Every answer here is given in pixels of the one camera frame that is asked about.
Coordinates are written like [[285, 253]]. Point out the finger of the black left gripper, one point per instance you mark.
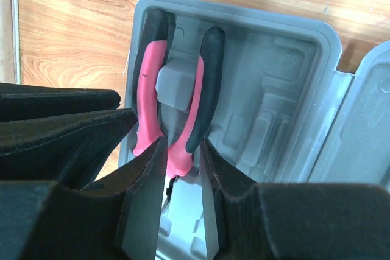
[[61, 134]]

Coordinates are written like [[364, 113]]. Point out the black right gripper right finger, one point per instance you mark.
[[245, 219]]

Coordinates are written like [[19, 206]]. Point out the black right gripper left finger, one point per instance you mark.
[[116, 217]]

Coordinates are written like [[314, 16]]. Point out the grey plastic tool case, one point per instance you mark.
[[285, 114]]

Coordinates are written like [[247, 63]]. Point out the pink handled pliers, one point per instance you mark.
[[160, 80]]

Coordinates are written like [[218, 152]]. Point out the wooden clothes rack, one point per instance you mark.
[[10, 42]]

